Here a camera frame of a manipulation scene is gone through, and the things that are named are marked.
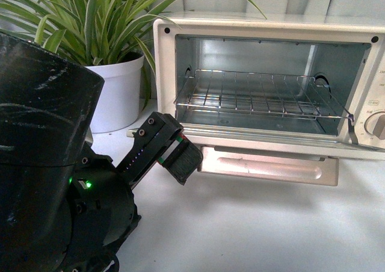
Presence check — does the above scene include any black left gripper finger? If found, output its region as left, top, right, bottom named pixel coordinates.
left=161, top=135, right=203, bottom=185

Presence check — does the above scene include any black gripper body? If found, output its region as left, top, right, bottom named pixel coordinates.
left=1, top=33, right=183, bottom=271

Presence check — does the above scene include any glass oven door with handle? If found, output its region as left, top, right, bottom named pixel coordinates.
left=119, top=126, right=339, bottom=187

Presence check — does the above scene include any cream Toshiba toaster oven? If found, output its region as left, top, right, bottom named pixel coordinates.
left=153, top=12, right=384, bottom=159

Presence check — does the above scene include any white plant pot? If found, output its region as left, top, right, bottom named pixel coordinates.
left=88, top=52, right=144, bottom=134

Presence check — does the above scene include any green spider plant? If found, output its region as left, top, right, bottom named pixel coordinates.
left=0, top=0, right=267, bottom=111

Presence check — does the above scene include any lower timer knob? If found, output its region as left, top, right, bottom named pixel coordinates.
left=365, top=112, right=385, bottom=140

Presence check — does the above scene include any wire oven rack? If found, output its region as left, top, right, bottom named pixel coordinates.
left=174, top=69, right=354, bottom=122

